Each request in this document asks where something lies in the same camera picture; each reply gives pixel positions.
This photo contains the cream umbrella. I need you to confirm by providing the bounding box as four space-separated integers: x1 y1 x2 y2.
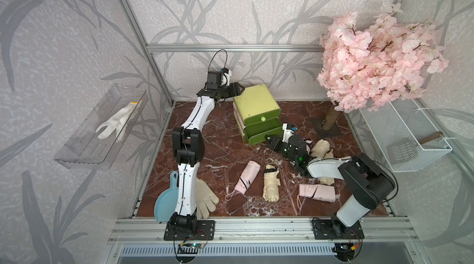
318 177 335 186
262 164 280 202
311 139 334 159

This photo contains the green drawer cabinet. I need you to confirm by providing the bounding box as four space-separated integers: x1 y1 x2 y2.
233 84 283 146

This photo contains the green top drawer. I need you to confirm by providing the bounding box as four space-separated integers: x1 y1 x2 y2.
242 108 281 127

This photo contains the green drawer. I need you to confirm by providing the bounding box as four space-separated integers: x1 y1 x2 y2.
242 108 281 127
244 127 283 146
244 118 282 138

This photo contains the green bottom drawer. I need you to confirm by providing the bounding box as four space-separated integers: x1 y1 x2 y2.
244 127 283 146

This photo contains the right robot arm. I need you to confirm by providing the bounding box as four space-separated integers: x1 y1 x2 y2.
266 135 397 238

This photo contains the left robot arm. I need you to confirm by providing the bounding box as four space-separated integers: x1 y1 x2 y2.
170 68 245 234

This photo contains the pink umbrella by cabinet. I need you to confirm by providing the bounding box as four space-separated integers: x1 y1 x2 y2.
303 138 313 150

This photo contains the green middle drawer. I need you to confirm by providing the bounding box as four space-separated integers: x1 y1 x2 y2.
244 118 282 138

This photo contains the pink umbrella left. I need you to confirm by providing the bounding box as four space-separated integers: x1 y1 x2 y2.
225 160 260 201

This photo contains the pink umbrella front right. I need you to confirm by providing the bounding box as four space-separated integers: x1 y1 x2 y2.
297 184 336 204

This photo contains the white work glove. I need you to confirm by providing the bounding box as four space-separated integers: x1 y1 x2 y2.
196 178 219 220

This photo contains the pink cherry blossom tree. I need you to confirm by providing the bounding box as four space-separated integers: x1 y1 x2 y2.
317 2 449 113

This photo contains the brush in basket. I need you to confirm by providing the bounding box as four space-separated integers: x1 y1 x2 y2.
387 132 443 164

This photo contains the white glove on shelf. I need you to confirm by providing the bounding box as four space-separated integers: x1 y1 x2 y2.
96 102 139 143

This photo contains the blue dustpan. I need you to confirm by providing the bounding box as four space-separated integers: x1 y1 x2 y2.
154 171 179 222

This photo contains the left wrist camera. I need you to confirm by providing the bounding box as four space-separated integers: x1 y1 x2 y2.
220 67 232 86

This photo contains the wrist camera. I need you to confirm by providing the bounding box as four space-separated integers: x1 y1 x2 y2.
282 123 297 143
220 67 232 86

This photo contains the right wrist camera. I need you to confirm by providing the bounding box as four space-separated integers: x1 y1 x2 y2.
282 123 297 143

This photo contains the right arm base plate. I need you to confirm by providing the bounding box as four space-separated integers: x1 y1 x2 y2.
311 218 365 240

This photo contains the white wire basket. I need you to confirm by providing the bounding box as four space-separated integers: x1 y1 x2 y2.
360 99 452 173

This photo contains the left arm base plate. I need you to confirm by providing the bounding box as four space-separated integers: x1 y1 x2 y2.
164 220 216 241

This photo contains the clear acrylic wall shelf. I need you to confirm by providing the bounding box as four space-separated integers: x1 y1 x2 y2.
54 84 149 170

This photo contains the aluminium front rail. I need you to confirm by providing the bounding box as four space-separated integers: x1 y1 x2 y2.
108 217 420 244

